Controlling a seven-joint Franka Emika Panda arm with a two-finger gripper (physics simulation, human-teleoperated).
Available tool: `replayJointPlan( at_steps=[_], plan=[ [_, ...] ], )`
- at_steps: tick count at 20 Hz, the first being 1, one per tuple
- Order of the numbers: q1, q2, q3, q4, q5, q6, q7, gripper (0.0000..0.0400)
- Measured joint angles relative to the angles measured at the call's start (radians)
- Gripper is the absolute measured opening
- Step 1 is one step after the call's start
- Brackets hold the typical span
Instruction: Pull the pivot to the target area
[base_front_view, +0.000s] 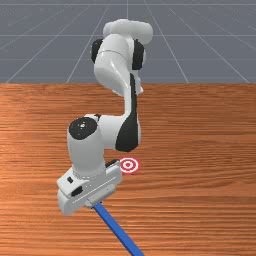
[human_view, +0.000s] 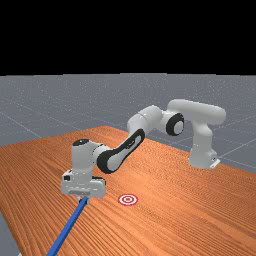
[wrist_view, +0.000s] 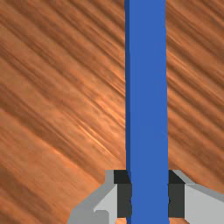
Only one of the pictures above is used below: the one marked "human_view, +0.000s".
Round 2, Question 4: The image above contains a long blue stick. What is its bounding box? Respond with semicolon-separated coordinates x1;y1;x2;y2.
45;195;90;256

